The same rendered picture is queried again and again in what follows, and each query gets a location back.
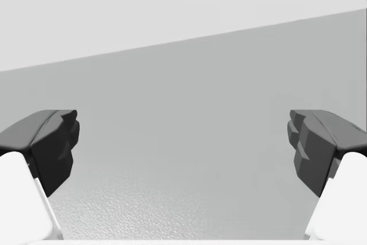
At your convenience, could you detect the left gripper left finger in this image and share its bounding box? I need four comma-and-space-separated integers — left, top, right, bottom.
0, 109, 81, 241

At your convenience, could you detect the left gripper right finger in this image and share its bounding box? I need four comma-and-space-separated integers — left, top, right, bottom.
287, 109, 367, 241

